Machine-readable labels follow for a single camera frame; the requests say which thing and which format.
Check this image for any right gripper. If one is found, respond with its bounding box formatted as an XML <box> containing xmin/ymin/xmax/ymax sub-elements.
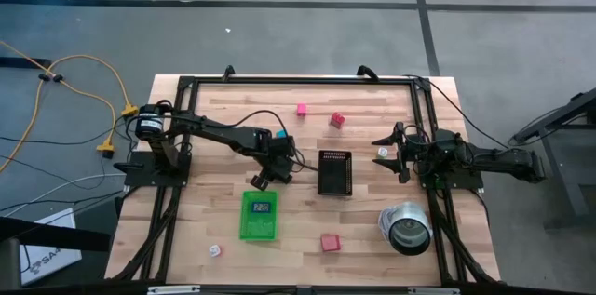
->
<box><xmin>371</xmin><ymin>121</ymin><xmax>425</xmax><ymax>184</ymax></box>

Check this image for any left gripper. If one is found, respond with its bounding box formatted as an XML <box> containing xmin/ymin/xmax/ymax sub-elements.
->
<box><xmin>250</xmin><ymin>135</ymin><xmax>304</xmax><ymax>192</ymax></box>

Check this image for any pink cube bottom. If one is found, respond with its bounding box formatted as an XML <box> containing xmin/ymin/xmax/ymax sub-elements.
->
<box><xmin>319</xmin><ymin>234</ymin><xmax>342</xmax><ymax>253</ymax></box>

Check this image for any green slotted plastic basket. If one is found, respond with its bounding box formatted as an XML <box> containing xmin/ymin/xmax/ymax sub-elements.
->
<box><xmin>238</xmin><ymin>190</ymin><xmax>279</xmax><ymax>242</ymax></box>

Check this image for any black slotted plastic basket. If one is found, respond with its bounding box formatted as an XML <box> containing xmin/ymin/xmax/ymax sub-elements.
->
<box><xmin>318</xmin><ymin>149</ymin><xmax>354</xmax><ymax>197</ymax></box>

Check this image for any white metal cup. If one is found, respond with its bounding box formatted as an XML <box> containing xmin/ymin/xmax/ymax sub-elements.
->
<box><xmin>382</xmin><ymin>201</ymin><xmax>434</xmax><ymax>257</ymax></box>

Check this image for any black standing desk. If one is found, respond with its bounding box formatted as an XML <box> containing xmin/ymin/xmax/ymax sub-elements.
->
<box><xmin>509</xmin><ymin>87</ymin><xmax>596</xmax><ymax>231</ymax></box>

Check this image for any white printed box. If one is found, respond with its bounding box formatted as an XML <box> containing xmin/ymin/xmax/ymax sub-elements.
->
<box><xmin>18</xmin><ymin>208</ymin><xmax>83</xmax><ymax>287</ymax></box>

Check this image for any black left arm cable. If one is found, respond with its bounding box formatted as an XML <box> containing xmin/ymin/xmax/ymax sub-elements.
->
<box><xmin>204</xmin><ymin>109</ymin><xmax>286</xmax><ymax>137</ymax></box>

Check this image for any black floor cable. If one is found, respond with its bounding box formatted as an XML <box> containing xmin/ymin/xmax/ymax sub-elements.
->
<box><xmin>402</xmin><ymin>74</ymin><xmax>512</xmax><ymax>150</ymax></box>

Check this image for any black metal table frame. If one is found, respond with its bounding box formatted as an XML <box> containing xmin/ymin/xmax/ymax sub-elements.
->
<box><xmin>105</xmin><ymin>74</ymin><xmax>502</xmax><ymax>287</ymax></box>

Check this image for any yellow extension cable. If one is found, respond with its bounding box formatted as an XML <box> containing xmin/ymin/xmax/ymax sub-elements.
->
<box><xmin>0</xmin><ymin>39</ymin><xmax>141</xmax><ymax>175</ymax></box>

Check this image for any white floor cable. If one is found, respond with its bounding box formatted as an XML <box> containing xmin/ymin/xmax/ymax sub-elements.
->
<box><xmin>0</xmin><ymin>172</ymin><xmax>127</xmax><ymax>218</ymax></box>

